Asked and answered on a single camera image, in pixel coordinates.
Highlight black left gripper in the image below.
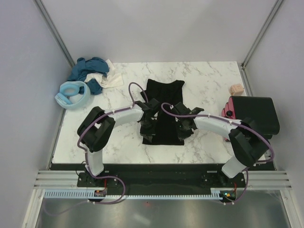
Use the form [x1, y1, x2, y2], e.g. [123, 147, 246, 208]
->
[140, 118, 157, 143]

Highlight black t shirt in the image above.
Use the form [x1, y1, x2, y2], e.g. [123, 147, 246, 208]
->
[139, 79, 185, 146]

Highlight black and pink drawer box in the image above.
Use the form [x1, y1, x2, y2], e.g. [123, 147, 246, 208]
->
[221, 96, 280, 139]

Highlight blue t shirt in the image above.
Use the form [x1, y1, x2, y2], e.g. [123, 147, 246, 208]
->
[67, 57, 110, 95]

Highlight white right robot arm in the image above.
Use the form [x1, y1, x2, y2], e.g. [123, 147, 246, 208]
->
[176, 112, 274, 187]

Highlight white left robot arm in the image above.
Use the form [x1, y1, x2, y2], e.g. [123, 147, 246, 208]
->
[77, 102, 159, 187]

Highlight white t shirt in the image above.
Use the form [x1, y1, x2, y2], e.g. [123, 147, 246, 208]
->
[85, 59, 124, 88]

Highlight pink foam cube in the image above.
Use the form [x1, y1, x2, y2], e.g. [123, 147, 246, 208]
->
[229, 84, 244, 96]

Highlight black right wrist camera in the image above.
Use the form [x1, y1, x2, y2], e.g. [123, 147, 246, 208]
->
[171, 102, 204, 116]

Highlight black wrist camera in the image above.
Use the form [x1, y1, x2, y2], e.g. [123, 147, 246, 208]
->
[171, 102, 204, 116]
[142, 98, 161, 116]

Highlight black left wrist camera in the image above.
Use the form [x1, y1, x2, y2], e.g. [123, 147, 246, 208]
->
[142, 98, 161, 116]

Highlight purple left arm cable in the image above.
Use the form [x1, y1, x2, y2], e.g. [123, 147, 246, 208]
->
[44, 82, 126, 216]

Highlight light blue ring toy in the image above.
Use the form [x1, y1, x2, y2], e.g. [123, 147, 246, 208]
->
[54, 81, 91, 110]

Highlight aluminium frame rail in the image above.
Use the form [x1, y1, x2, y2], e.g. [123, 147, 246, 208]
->
[34, 171, 291, 190]

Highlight white slotted cable duct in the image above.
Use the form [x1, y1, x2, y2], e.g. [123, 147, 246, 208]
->
[44, 189, 228, 200]

